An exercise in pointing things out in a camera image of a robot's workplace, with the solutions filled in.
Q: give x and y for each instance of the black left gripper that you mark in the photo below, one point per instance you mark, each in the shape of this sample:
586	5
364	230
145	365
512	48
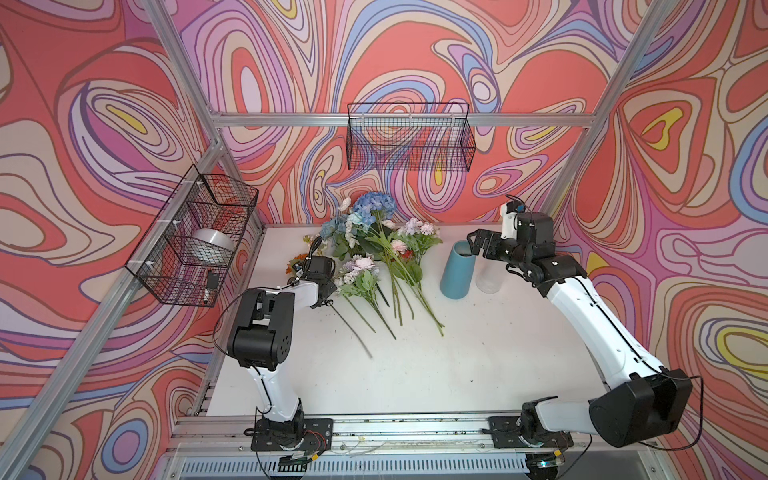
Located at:
318	258

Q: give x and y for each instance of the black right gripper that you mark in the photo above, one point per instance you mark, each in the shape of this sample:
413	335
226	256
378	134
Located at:
491	243

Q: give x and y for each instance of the orange gerbera flower stem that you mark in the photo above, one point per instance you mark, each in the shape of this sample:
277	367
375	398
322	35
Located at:
336	306

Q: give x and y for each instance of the purple and pink mixed bouquet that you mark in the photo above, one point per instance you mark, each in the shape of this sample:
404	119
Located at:
358	278

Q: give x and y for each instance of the white poppy flower stem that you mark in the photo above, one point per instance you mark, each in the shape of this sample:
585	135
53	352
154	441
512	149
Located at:
345	207

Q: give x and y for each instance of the bright blue hydrangea stem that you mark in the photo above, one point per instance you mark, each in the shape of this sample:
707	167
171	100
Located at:
374	235

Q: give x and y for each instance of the red gerbera flower stem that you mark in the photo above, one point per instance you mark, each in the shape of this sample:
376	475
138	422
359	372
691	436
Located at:
407	273

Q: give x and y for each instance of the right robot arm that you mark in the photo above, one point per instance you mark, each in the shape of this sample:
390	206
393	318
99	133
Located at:
643	399

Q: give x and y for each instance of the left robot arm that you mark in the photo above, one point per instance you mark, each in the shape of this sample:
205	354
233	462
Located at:
261	335

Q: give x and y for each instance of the teal ceramic vase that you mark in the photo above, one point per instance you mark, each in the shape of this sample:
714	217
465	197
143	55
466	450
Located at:
458	272

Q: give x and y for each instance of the clear glass cup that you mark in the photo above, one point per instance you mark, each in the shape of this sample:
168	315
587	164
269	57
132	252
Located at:
491	275

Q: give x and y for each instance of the cream rose spray stem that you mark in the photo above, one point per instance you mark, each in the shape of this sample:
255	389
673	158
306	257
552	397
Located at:
316	245

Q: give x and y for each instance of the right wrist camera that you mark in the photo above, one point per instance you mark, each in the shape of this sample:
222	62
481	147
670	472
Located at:
509	213

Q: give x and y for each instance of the black wire basket back wall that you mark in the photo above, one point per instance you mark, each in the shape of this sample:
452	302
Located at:
409	136

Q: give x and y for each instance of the black wire basket wall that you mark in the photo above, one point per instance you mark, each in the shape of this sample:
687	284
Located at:
409	136
177	269

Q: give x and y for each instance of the black wire basket left wall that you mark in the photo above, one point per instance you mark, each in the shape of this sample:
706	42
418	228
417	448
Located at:
177	269

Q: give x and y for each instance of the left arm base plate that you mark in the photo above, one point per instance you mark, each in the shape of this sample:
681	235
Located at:
304	435

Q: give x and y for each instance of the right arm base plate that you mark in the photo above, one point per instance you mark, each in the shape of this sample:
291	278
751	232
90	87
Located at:
523	431

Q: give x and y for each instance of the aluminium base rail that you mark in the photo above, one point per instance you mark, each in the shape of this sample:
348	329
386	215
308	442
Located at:
403	446

